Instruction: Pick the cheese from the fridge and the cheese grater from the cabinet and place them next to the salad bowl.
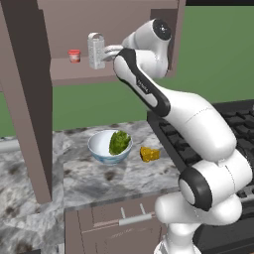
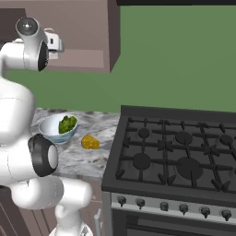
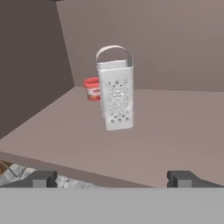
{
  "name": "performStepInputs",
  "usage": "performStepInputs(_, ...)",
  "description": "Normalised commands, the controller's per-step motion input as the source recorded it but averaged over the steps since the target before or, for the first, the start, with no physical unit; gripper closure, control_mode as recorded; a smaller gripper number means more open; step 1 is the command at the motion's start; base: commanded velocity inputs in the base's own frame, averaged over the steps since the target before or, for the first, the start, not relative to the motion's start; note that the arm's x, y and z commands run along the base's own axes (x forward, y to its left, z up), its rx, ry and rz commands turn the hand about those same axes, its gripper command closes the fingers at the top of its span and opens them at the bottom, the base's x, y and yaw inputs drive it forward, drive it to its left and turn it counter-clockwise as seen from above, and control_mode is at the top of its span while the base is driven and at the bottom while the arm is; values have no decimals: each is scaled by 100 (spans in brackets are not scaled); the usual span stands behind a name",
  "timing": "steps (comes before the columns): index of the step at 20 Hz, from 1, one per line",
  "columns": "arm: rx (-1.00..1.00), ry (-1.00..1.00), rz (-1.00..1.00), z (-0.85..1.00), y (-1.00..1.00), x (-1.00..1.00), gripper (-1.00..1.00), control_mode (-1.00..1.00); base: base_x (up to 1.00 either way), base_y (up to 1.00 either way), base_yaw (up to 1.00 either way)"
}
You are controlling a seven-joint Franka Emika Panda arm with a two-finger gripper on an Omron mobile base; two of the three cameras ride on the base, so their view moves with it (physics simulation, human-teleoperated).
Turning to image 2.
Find black cooker knob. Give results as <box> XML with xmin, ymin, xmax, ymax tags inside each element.
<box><xmin>199</xmin><ymin>206</ymin><xmax>211</xmax><ymax>219</ymax></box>
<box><xmin>221</xmin><ymin>209</ymin><xmax>232</xmax><ymax>222</ymax></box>
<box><xmin>117</xmin><ymin>195</ymin><xmax>127</xmax><ymax>207</ymax></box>
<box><xmin>179</xmin><ymin>204</ymin><xmax>190</xmax><ymax>216</ymax></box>
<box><xmin>159</xmin><ymin>201</ymin><xmax>170</xmax><ymax>212</ymax></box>
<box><xmin>136</xmin><ymin>197</ymin><xmax>146</xmax><ymax>210</ymax></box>

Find dark oven door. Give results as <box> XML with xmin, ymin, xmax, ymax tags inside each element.
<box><xmin>112</xmin><ymin>207</ymin><xmax>236</xmax><ymax>236</ymax></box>

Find white salad bowl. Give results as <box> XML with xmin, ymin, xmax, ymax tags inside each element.
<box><xmin>38</xmin><ymin>112</ymin><xmax>79</xmax><ymax>145</ymax></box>

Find yellow cheese chunk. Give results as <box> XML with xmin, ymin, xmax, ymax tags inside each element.
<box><xmin>80</xmin><ymin>134</ymin><xmax>101</xmax><ymax>151</ymax></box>

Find brown wall cabinet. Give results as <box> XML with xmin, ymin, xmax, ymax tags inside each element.
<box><xmin>0</xmin><ymin>0</ymin><xmax>122</xmax><ymax>75</ymax></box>

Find grey cabinet door handle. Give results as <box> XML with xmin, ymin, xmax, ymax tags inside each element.
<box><xmin>93</xmin><ymin>207</ymin><xmax>103</xmax><ymax>236</ymax></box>

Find black gas range cooker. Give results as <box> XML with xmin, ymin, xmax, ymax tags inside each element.
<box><xmin>100</xmin><ymin>104</ymin><xmax>236</xmax><ymax>236</ymax></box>

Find brown base cabinet door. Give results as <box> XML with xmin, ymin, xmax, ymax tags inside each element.
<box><xmin>0</xmin><ymin>176</ymin><xmax>104</xmax><ymax>236</ymax></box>

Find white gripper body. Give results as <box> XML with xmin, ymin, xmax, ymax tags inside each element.
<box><xmin>44</xmin><ymin>28</ymin><xmax>65</xmax><ymax>60</ymax></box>

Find green salad leaves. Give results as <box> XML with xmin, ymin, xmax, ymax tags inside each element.
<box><xmin>58</xmin><ymin>114</ymin><xmax>78</xmax><ymax>135</ymax></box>

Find black extractor hood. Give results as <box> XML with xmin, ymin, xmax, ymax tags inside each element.
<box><xmin>115</xmin><ymin>0</ymin><xmax>236</xmax><ymax>6</ymax></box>

